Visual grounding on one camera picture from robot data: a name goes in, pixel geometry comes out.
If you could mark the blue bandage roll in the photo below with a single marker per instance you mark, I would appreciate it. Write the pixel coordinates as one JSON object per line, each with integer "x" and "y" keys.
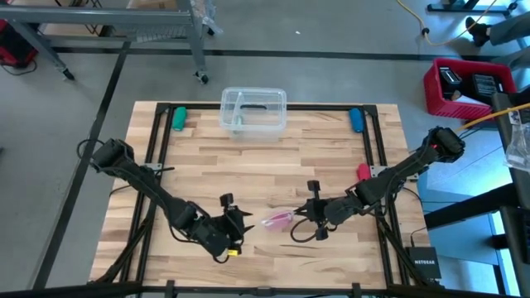
{"x": 356, "y": 120}

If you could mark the red plastic crate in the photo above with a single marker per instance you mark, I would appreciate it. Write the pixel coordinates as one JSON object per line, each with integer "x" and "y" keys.
{"x": 455, "y": 108}

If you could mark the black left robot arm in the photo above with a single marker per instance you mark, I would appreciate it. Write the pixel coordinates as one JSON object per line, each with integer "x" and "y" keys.
{"x": 153, "y": 194}

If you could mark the black floor stand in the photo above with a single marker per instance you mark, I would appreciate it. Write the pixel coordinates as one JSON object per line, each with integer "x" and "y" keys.
{"x": 472, "y": 6}

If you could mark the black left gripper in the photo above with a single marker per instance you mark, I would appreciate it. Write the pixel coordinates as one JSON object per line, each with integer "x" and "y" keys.
{"x": 225, "y": 232}

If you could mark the black Netgear network switch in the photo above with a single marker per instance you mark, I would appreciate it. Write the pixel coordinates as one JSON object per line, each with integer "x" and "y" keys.
{"x": 423, "y": 262}

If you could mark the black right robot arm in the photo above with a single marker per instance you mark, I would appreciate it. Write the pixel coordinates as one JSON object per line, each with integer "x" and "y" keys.
{"x": 397, "y": 174}

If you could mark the black metal table frame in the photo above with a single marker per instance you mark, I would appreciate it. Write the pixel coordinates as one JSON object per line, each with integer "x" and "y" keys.
{"x": 314, "y": 107}

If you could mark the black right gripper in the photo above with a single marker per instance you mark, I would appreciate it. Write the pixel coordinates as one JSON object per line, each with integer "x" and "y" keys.
{"x": 321, "y": 211}

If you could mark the green bandage roll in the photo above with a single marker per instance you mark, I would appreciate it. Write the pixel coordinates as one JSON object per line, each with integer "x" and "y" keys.
{"x": 179, "y": 118}

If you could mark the black desk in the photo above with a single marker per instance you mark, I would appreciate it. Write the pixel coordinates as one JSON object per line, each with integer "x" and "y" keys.
{"x": 517, "y": 248}

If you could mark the clear plastic zipper bag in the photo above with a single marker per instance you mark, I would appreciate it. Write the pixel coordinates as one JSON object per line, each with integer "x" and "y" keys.
{"x": 269, "y": 225}

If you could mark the grey metal frame workbench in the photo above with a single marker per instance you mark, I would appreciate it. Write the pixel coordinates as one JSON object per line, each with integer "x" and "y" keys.
{"x": 103, "y": 17}

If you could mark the red black tool bag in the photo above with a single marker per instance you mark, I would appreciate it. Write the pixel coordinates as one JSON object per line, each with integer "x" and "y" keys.
{"x": 14, "y": 45}

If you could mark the clear plastic storage bin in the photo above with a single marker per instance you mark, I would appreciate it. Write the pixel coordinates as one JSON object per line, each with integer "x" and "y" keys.
{"x": 269, "y": 120}

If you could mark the crumpled clear plastic bag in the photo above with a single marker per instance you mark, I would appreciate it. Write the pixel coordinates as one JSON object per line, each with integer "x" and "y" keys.
{"x": 517, "y": 145}

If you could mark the black battery pack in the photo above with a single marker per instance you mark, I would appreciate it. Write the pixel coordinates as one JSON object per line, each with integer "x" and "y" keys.
{"x": 449, "y": 80}
{"x": 484, "y": 87}

